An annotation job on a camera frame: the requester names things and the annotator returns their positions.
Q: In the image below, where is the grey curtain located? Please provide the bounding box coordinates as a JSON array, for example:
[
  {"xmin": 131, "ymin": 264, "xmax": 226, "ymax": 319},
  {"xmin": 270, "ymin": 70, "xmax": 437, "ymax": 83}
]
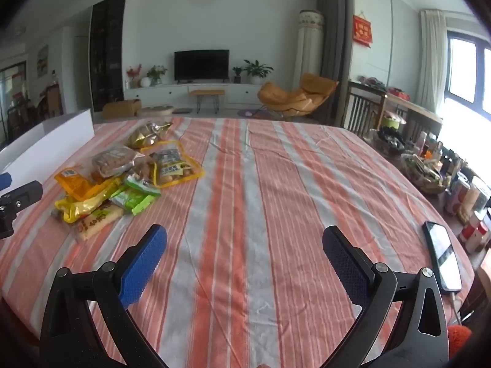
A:
[{"xmin": 315, "ymin": 0, "xmax": 354, "ymax": 102}]

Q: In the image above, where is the orange lounge chair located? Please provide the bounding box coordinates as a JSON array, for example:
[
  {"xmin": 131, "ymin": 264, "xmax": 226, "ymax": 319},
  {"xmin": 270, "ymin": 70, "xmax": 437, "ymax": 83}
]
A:
[{"xmin": 257, "ymin": 72, "xmax": 340, "ymax": 120}]

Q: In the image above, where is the white cardboard box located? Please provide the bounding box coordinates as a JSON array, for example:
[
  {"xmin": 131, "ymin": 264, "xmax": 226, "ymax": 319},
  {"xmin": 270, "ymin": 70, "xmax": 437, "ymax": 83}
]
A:
[{"xmin": 0, "ymin": 109, "xmax": 95, "ymax": 185}]

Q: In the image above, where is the large green potted plant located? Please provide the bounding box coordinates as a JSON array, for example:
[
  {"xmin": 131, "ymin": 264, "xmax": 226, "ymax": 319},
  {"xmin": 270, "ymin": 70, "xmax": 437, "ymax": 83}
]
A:
[{"xmin": 243, "ymin": 59, "xmax": 275, "ymax": 84}]

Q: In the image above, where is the brown sausage packet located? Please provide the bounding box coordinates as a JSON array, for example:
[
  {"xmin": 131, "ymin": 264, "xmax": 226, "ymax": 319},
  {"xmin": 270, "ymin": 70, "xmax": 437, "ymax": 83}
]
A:
[{"xmin": 128, "ymin": 163, "xmax": 156, "ymax": 181}]

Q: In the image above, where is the white charging cable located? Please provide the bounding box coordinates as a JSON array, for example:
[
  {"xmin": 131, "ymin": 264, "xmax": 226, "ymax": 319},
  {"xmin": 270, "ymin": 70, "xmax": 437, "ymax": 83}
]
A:
[{"xmin": 449, "ymin": 290, "xmax": 461, "ymax": 324}]

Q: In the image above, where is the dark display cabinet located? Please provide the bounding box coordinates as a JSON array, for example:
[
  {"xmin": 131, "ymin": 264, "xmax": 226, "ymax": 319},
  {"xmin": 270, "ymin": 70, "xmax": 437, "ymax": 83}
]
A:
[{"xmin": 90, "ymin": 0, "xmax": 127, "ymax": 113}]

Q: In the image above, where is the red flower arrangement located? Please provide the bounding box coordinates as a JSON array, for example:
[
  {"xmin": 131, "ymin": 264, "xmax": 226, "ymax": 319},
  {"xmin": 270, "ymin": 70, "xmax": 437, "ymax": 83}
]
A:
[{"xmin": 126, "ymin": 64, "xmax": 143, "ymax": 89}]

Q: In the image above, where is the orange fuzzy garment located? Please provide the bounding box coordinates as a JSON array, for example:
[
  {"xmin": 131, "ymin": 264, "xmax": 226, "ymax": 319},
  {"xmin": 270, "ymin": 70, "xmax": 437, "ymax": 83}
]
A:
[{"xmin": 447, "ymin": 324, "xmax": 476, "ymax": 359}]

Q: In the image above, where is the green and clear snack bag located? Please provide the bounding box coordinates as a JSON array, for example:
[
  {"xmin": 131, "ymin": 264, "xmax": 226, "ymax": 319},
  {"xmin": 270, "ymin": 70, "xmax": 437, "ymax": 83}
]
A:
[{"xmin": 125, "ymin": 172, "xmax": 162, "ymax": 196}]

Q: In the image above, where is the framed wall picture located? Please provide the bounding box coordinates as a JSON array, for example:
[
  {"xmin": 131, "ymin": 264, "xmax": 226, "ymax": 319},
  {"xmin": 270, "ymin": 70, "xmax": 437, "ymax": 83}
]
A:
[{"xmin": 36, "ymin": 45, "xmax": 49, "ymax": 77}]

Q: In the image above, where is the light wooden dining chair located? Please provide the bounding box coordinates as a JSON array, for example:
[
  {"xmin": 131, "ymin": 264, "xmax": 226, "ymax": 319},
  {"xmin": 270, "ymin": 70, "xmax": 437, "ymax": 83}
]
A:
[{"xmin": 38, "ymin": 84, "xmax": 64, "ymax": 119}]

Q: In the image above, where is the clear bag of brown pastries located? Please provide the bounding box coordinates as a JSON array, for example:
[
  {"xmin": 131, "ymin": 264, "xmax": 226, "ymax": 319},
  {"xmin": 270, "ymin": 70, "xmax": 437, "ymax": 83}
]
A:
[{"xmin": 91, "ymin": 146, "xmax": 146, "ymax": 179}]

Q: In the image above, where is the red wall hanging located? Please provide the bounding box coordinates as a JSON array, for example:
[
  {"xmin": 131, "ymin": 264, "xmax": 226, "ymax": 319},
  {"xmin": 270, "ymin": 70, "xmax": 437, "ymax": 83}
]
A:
[{"xmin": 353, "ymin": 14, "xmax": 373, "ymax": 48}]

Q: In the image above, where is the dark-framed window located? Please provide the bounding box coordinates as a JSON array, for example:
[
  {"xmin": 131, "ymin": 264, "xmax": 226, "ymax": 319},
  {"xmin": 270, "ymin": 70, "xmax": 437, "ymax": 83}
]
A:
[{"xmin": 445, "ymin": 33, "xmax": 491, "ymax": 113}]

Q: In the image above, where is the white rice cracker packet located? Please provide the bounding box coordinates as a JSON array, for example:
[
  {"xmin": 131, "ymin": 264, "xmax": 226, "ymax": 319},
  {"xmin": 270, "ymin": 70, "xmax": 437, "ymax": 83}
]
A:
[{"xmin": 71, "ymin": 203, "xmax": 127, "ymax": 240}]

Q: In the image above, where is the round wooden tray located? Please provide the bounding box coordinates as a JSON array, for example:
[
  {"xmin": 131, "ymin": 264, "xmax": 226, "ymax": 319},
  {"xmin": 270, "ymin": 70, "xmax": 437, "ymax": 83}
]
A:
[{"xmin": 137, "ymin": 105, "xmax": 175, "ymax": 117}]

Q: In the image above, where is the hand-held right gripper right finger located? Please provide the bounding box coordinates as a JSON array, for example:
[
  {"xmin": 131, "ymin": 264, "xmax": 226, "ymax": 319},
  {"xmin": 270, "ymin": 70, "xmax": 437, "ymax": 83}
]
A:
[{"xmin": 321, "ymin": 225, "xmax": 449, "ymax": 368}]

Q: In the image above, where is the row of bottles and jars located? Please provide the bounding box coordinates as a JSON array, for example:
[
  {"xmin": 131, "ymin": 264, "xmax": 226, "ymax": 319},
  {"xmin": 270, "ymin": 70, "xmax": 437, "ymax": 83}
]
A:
[{"xmin": 416, "ymin": 130, "xmax": 491, "ymax": 254}]

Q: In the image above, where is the wooden bench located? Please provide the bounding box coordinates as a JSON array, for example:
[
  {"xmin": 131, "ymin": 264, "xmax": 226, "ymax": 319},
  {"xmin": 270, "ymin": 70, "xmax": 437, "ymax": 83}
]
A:
[{"xmin": 189, "ymin": 89, "xmax": 226, "ymax": 115}]

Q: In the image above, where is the green and white flower bouquet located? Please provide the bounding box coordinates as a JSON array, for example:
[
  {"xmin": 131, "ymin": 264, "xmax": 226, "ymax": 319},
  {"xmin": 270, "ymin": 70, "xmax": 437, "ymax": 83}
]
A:
[{"xmin": 146, "ymin": 64, "xmax": 168, "ymax": 86}]

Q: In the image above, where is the black smartphone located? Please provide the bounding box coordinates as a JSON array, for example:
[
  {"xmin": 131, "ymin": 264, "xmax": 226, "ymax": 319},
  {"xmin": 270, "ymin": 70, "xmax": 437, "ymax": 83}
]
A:
[{"xmin": 422, "ymin": 220, "xmax": 463, "ymax": 292}]

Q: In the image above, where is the yellow-bordered clear peanut bag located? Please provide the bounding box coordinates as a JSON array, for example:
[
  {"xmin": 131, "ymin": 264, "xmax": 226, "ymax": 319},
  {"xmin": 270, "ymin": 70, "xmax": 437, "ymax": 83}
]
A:
[{"xmin": 140, "ymin": 140, "xmax": 204, "ymax": 188}]

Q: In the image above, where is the white curtain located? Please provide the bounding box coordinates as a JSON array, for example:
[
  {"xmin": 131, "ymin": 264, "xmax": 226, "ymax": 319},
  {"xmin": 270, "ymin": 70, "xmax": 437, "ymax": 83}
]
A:
[{"xmin": 418, "ymin": 9, "xmax": 449, "ymax": 116}]

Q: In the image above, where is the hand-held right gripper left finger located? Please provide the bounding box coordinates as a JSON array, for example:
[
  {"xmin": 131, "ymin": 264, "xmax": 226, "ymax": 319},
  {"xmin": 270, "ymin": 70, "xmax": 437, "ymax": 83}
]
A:
[{"xmin": 39, "ymin": 224, "xmax": 169, "ymax": 368}]

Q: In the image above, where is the orange white striped tablecloth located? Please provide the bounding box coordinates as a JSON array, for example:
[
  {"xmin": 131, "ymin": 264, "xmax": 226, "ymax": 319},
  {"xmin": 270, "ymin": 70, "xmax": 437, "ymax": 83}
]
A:
[{"xmin": 0, "ymin": 117, "xmax": 476, "ymax": 368}]

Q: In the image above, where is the orange snack packet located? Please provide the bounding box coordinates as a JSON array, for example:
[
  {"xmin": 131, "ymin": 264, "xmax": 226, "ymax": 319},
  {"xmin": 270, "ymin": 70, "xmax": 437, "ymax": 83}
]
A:
[{"xmin": 54, "ymin": 166, "xmax": 127, "ymax": 202}]

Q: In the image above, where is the brown cardboard carton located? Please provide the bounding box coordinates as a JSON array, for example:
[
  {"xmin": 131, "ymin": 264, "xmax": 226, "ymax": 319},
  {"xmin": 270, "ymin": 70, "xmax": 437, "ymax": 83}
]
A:
[{"xmin": 100, "ymin": 99, "xmax": 142, "ymax": 119}]

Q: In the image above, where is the black television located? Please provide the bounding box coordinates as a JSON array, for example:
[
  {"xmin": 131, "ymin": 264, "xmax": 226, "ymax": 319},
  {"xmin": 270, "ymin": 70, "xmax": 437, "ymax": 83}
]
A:
[{"xmin": 174, "ymin": 49, "xmax": 230, "ymax": 83}]

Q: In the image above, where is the woven basket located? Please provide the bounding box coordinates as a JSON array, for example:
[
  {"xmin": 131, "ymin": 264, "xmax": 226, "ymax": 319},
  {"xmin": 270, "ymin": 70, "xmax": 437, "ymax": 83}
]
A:
[{"xmin": 399, "ymin": 153, "xmax": 449, "ymax": 194}]

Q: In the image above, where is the green zigzag-edged snack bar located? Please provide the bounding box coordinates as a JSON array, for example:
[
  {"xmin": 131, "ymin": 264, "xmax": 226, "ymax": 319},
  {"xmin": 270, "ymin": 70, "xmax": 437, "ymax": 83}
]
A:
[
  {"xmin": 110, "ymin": 189, "xmax": 146, "ymax": 209},
  {"xmin": 130, "ymin": 195, "xmax": 156, "ymax": 216}
]

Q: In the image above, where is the white standing air conditioner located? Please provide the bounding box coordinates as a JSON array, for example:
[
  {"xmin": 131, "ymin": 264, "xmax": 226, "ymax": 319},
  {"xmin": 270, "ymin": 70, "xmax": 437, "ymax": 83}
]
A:
[{"xmin": 292, "ymin": 9, "xmax": 325, "ymax": 93}]

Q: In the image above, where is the white television cabinet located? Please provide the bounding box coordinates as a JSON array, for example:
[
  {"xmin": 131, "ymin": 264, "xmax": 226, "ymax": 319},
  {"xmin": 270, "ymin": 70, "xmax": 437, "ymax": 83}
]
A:
[{"xmin": 123, "ymin": 82, "xmax": 269, "ymax": 112}]

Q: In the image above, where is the gold bag of brown balls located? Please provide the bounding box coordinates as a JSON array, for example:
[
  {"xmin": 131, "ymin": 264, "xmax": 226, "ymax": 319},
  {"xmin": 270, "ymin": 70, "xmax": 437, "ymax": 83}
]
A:
[{"xmin": 126, "ymin": 121, "xmax": 173, "ymax": 149}]

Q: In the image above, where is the yellow snack packet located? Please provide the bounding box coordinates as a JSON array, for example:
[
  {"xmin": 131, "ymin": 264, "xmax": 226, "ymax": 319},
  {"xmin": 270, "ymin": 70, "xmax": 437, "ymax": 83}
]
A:
[{"xmin": 54, "ymin": 184, "xmax": 123, "ymax": 224}]

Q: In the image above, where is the wooden side table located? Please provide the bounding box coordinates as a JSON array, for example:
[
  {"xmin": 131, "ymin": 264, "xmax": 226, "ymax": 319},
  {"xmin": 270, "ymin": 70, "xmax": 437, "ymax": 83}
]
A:
[{"xmin": 384, "ymin": 92, "xmax": 443, "ymax": 139}]

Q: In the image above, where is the dark wooden chair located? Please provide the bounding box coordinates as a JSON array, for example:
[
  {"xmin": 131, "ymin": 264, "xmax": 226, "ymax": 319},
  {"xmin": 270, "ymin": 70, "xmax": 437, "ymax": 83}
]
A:
[{"xmin": 341, "ymin": 80, "xmax": 388, "ymax": 139}]

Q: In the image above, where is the purple floor mat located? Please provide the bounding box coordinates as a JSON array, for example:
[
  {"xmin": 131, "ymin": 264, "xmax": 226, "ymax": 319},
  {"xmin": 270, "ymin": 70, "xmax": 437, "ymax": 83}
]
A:
[{"xmin": 237, "ymin": 108, "xmax": 277, "ymax": 119}]

